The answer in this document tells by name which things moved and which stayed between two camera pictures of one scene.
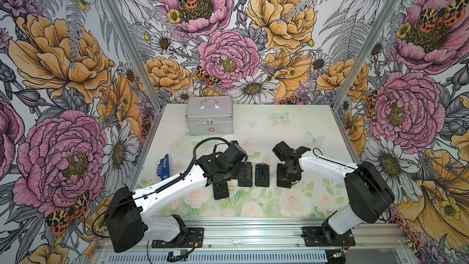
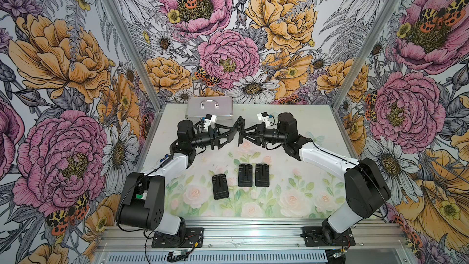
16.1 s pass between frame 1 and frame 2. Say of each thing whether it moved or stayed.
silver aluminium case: stayed
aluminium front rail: stayed
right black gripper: moved
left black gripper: moved
